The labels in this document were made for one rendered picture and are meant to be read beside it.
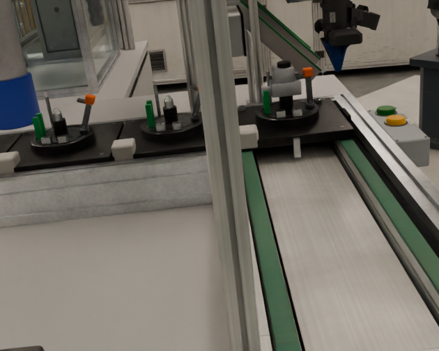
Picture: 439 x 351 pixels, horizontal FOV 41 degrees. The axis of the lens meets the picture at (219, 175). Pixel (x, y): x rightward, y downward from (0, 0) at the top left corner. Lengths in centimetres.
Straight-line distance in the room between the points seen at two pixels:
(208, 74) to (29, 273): 69
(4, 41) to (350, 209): 124
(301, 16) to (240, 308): 478
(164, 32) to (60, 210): 425
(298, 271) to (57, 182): 56
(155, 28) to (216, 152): 493
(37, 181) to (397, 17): 446
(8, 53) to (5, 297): 103
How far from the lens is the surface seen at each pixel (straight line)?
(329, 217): 100
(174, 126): 126
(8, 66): 193
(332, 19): 127
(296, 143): 121
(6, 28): 192
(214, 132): 50
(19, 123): 195
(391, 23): 539
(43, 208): 125
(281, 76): 128
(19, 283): 107
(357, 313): 78
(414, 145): 121
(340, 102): 145
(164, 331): 87
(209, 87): 49
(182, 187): 119
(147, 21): 542
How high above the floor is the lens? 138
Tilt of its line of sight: 23 degrees down
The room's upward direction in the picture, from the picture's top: 7 degrees counter-clockwise
